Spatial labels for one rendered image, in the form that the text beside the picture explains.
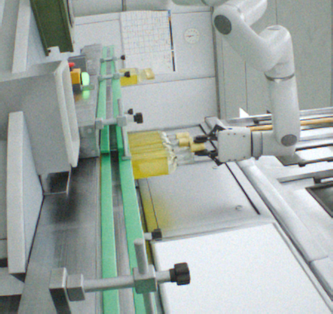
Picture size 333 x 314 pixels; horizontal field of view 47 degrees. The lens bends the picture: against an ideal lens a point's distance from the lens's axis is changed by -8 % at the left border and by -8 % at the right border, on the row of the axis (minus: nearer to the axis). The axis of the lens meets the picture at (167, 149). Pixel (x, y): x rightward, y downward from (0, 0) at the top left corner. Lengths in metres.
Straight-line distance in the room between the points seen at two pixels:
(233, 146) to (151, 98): 6.10
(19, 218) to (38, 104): 0.25
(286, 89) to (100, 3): 0.57
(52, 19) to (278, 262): 0.85
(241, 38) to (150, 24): 6.09
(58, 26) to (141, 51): 5.95
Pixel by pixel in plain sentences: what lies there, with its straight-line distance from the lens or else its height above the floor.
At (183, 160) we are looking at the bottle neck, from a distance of 1.16.
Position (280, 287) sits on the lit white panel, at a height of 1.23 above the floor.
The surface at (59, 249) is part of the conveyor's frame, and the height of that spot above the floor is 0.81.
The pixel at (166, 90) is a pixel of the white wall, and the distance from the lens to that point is 7.27.
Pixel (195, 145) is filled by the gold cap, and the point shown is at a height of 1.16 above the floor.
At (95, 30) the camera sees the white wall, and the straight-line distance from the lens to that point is 7.03.
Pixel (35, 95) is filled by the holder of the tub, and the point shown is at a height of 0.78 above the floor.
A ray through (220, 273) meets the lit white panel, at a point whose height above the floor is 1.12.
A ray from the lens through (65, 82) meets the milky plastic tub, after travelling 1.01.
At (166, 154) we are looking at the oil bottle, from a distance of 1.15.
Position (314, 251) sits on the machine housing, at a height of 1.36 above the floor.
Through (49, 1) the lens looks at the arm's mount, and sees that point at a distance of 1.10.
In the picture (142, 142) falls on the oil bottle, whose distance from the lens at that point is 1.25.
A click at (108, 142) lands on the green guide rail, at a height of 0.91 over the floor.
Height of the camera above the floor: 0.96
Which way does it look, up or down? 6 degrees up
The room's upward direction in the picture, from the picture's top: 82 degrees clockwise
